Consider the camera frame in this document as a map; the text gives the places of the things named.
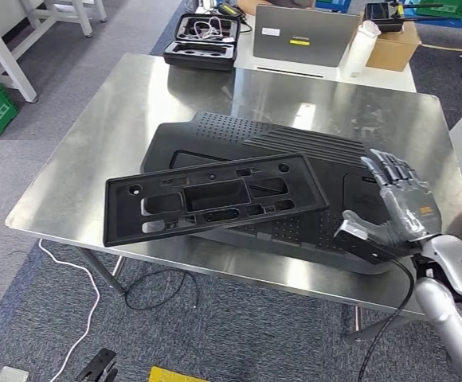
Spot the white plastic bottle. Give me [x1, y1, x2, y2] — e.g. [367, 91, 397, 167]
[342, 19, 382, 80]

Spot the grey floor socket plate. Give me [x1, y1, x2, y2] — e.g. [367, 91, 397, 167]
[0, 366, 30, 382]

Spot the black perforated plastic panel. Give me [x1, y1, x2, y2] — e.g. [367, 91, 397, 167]
[140, 111, 415, 276]

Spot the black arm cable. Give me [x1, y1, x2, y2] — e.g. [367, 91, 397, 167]
[356, 258, 416, 382]

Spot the white floor cable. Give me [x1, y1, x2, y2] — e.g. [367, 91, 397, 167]
[38, 240, 101, 382]

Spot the grey laptop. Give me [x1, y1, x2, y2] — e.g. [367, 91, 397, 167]
[253, 5, 361, 79]

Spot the open black equipment case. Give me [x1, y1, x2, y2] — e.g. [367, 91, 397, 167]
[163, 12, 241, 72]

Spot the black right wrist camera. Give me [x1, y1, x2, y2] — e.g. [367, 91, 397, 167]
[333, 218, 421, 266]

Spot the black floor cable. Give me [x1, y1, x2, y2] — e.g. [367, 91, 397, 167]
[124, 268, 199, 312]

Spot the black plastic license plate bracket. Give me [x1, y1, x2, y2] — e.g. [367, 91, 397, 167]
[102, 153, 331, 248]

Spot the blue plastic crate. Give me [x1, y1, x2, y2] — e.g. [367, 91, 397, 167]
[316, 0, 352, 13]

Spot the white cable coil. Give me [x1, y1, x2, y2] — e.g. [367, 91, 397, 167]
[194, 15, 228, 41]

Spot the white metal table frame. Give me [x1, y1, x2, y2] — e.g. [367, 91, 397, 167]
[0, 0, 107, 103]

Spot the black screen device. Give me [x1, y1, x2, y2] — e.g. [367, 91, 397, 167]
[365, 1, 407, 33]

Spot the black yellow device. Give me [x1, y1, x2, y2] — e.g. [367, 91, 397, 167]
[216, 1, 241, 21]

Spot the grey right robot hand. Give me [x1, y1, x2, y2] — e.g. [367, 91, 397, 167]
[342, 148, 443, 249]

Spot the brown cardboard box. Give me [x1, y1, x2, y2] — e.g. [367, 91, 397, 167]
[358, 10, 421, 73]

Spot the stainless steel workbench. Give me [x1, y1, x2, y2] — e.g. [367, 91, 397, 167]
[5, 53, 462, 346]

